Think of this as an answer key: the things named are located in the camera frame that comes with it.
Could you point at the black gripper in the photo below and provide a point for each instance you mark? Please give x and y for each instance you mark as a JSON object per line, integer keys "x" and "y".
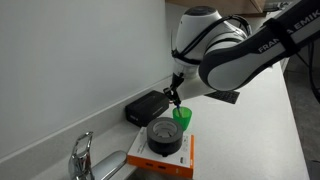
{"x": 177, "y": 80}

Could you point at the blue pen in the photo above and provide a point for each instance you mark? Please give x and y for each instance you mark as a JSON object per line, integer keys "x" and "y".
{"x": 179, "y": 111}

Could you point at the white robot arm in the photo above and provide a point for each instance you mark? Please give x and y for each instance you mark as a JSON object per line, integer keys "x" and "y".
{"x": 222, "y": 53}

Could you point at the green plastic cup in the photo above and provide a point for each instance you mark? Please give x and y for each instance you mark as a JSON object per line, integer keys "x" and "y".
{"x": 186, "y": 117}

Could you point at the black rectangular box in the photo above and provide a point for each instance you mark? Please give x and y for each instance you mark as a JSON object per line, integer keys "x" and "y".
{"x": 147, "y": 108}

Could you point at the black keyboard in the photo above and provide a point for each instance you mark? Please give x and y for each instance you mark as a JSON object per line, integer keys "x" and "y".
{"x": 225, "y": 96}

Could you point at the chrome faucet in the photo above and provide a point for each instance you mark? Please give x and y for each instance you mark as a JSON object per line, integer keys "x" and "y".
{"x": 80, "y": 167}

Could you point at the black duct tape roll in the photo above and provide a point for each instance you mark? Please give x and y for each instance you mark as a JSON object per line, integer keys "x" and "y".
{"x": 164, "y": 136}

